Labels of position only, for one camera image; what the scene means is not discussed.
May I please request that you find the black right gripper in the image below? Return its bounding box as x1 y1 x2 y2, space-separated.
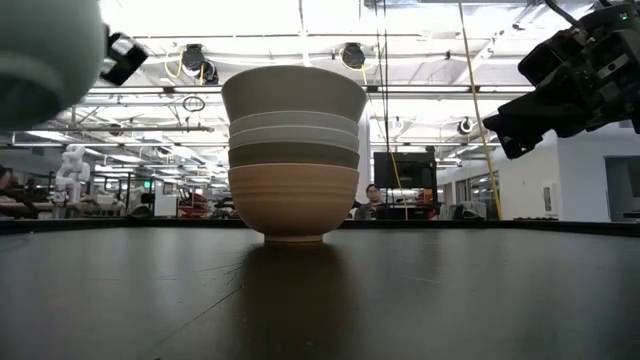
481 1 640 161

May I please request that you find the green bowl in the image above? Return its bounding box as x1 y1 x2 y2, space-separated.
0 0 109 132

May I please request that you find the beige smooth bowl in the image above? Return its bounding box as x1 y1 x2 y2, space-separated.
220 64 368 124

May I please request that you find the olive brown bowl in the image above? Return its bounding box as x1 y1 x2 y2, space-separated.
227 141 361 170

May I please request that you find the orange ribbed bowl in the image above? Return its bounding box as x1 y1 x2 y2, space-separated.
226 162 361 244

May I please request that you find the black monitor screen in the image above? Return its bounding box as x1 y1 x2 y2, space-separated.
373 150 440 191

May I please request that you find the person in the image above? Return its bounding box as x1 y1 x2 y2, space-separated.
353 182 386 222

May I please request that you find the yellow power cable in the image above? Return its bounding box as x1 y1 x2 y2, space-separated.
456 0 504 222

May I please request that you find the black hanging cable loop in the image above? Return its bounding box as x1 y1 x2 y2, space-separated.
181 94 207 114

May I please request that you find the black metal table frame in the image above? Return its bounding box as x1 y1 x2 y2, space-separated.
0 217 640 238

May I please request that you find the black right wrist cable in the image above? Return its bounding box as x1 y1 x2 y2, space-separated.
543 0 582 30

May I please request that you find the black power cable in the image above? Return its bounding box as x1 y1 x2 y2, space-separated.
372 0 390 154

